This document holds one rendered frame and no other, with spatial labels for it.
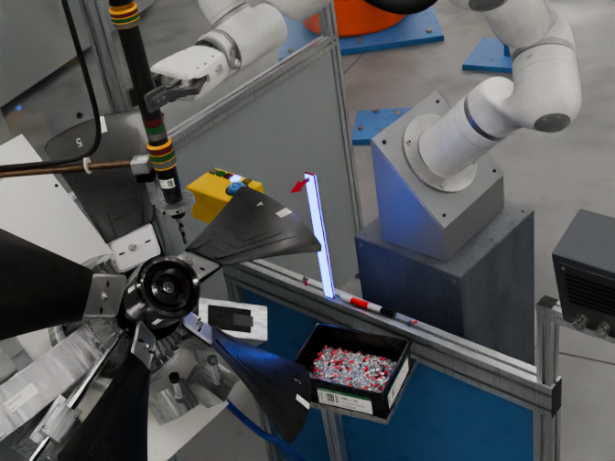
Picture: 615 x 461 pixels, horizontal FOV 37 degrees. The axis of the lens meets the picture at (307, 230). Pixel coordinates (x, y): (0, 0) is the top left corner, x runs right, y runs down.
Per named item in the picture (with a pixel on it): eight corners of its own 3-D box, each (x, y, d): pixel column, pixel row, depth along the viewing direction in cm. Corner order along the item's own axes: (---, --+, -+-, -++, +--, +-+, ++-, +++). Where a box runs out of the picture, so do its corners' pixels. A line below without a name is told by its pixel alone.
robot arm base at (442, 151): (436, 102, 209) (484, 59, 194) (489, 168, 208) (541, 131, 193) (385, 139, 198) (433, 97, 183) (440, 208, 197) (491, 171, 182)
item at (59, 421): (55, 445, 156) (36, 432, 155) (76, 416, 159) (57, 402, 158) (59, 444, 153) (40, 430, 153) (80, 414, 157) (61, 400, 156)
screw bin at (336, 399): (288, 399, 191) (283, 374, 187) (320, 346, 203) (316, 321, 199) (386, 421, 182) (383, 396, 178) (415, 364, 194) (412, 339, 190)
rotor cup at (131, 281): (139, 359, 165) (166, 342, 154) (90, 294, 164) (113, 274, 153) (196, 313, 173) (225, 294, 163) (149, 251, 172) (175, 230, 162)
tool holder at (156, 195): (141, 218, 160) (126, 170, 154) (149, 196, 165) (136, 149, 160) (190, 214, 158) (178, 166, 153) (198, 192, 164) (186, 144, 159)
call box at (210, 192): (193, 222, 222) (184, 186, 216) (221, 202, 228) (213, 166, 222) (242, 241, 212) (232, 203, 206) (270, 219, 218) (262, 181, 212)
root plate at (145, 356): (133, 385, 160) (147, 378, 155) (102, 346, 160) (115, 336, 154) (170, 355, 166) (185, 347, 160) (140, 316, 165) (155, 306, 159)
